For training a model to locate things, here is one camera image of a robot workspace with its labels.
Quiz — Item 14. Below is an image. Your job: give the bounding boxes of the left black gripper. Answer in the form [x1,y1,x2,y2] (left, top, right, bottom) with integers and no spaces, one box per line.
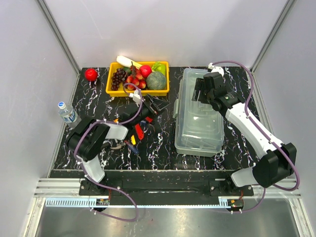
[132,94,170,127]

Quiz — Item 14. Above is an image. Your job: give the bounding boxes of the clear plastic tool box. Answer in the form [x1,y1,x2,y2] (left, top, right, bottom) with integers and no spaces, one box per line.
[173,68,225,157]

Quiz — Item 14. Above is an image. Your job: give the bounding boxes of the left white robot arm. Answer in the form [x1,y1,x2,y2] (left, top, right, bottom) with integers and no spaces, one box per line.
[66,94,170,195]

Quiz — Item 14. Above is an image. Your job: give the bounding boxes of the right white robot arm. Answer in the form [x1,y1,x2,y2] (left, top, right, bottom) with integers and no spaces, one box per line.
[192,69,297,196]

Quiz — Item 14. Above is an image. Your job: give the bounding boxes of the yellow plastic tray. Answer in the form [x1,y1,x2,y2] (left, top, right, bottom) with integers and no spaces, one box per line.
[105,61,170,97]

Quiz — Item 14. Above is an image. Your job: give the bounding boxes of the green netted melon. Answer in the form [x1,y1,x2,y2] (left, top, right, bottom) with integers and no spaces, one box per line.
[146,72,167,90]

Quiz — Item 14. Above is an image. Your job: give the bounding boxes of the red lychee fruit bunch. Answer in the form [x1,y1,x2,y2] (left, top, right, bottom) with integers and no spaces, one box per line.
[125,64,147,90]

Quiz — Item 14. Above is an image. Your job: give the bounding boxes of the red apple in tray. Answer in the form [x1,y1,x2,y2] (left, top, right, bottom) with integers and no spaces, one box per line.
[139,65,152,78]

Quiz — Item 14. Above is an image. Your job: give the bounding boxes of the green pepper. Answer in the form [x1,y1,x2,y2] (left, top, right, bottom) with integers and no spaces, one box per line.
[152,61,166,75]

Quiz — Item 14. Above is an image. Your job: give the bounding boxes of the dark purple grape bunch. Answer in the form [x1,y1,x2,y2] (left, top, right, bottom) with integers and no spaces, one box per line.
[111,68,127,91]

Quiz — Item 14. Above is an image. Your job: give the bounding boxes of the yellow utility knife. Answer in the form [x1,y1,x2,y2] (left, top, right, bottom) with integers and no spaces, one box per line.
[131,135,136,146]

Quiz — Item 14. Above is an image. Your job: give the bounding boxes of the white radish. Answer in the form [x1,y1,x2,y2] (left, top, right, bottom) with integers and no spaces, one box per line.
[116,55,142,69]

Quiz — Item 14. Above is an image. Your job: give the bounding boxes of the blue red screwdriver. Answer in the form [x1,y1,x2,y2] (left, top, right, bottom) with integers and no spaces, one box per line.
[124,140,139,155]

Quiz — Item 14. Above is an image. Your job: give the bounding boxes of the silver pliers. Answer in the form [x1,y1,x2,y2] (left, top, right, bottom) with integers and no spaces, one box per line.
[110,139,125,150]

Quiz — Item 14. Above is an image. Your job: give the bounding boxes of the red apple on table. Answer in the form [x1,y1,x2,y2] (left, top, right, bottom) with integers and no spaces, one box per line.
[84,68,98,81]

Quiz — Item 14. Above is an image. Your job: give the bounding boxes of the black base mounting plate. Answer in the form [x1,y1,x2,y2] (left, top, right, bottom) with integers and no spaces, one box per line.
[104,170,254,206]

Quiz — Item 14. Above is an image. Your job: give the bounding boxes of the plastic water bottle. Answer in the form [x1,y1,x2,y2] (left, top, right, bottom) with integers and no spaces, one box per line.
[58,102,81,128]

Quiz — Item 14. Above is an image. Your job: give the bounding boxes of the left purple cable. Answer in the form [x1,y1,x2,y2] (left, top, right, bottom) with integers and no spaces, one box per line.
[74,82,144,222]

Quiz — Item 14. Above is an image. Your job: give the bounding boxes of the red handled pliers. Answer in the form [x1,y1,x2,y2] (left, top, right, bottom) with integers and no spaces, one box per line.
[135,117,154,141]

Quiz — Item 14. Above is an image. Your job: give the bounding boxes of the aluminium frame rail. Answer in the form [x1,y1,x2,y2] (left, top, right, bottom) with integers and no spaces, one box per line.
[33,177,84,197]

